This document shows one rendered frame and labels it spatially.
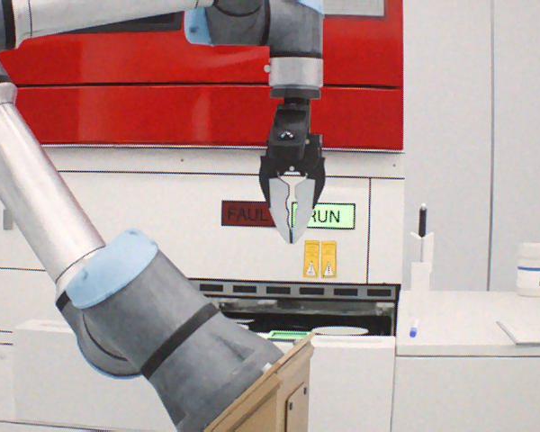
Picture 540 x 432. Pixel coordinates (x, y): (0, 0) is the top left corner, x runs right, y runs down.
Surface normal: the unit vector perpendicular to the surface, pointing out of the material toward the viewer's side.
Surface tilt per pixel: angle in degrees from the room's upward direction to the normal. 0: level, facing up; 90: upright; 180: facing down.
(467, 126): 90
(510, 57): 90
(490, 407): 90
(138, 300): 77
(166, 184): 90
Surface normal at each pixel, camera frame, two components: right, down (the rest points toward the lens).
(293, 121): 0.01, -0.84
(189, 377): -0.37, -0.18
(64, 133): -0.11, 0.05
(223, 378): -0.15, -0.41
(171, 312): 0.23, -0.37
